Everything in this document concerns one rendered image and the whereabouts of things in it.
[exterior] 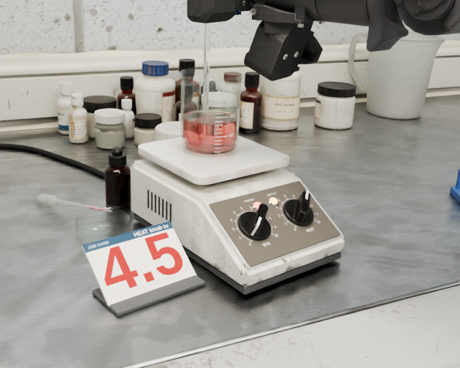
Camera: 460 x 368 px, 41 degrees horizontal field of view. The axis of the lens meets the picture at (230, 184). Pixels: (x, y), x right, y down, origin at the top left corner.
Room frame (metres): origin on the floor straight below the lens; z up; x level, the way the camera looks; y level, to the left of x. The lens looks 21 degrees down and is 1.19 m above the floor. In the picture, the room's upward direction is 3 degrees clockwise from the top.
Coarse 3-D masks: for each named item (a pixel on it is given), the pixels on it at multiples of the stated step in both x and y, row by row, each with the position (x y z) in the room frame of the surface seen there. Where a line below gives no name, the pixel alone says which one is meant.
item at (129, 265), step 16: (144, 240) 0.50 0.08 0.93; (160, 240) 0.51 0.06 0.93; (176, 240) 0.52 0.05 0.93; (96, 256) 0.47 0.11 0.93; (112, 256) 0.48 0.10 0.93; (128, 256) 0.48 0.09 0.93; (144, 256) 0.49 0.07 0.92; (160, 256) 0.50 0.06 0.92; (176, 256) 0.50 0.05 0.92; (112, 272) 0.46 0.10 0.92; (128, 272) 0.47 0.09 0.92; (144, 272) 0.48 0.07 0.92; (160, 272) 0.48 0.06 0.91; (176, 272) 0.49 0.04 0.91; (112, 288) 0.45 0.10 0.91; (128, 288) 0.46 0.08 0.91
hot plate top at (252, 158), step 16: (144, 144) 0.62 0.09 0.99; (160, 144) 0.62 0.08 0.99; (176, 144) 0.63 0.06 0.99; (240, 144) 0.64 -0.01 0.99; (256, 144) 0.64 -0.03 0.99; (160, 160) 0.58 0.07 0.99; (176, 160) 0.57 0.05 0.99; (192, 160) 0.58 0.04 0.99; (208, 160) 0.58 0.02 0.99; (224, 160) 0.58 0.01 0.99; (240, 160) 0.58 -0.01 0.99; (256, 160) 0.58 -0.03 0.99; (272, 160) 0.59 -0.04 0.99; (288, 160) 0.60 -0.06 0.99; (192, 176) 0.53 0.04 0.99; (208, 176) 0.53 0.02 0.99; (224, 176) 0.54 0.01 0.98; (240, 176) 0.56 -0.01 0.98
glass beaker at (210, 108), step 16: (192, 80) 0.59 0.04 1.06; (208, 80) 0.58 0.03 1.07; (224, 80) 0.59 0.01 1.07; (240, 80) 0.61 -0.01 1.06; (192, 96) 0.59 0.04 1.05; (208, 96) 0.58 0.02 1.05; (224, 96) 0.59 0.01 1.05; (192, 112) 0.59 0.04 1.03; (208, 112) 0.58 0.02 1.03; (224, 112) 0.59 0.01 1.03; (192, 128) 0.59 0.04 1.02; (208, 128) 0.58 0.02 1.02; (224, 128) 0.59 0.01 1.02; (192, 144) 0.59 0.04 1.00; (208, 144) 0.58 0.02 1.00; (224, 144) 0.59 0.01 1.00
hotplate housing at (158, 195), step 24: (144, 168) 0.60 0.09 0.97; (144, 192) 0.59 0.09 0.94; (168, 192) 0.56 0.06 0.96; (192, 192) 0.54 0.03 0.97; (216, 192) 0.54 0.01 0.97; (240, 192) 0.55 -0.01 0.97; (144, 216) 0.59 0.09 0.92; (168, 216) 0.56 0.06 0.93; (192, 216) 0.52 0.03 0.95; (192, 240) 0.52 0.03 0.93; (216, 240) 0.50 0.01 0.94; (336, 240) 0.54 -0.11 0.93; (216, 264) 0.49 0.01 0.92; (240, 264) 0.47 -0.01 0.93; (264, 264) 0.48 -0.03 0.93; (288, 264) 0.49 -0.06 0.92; (312, 264) 0.52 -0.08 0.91; (240, 288) 0.47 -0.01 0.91
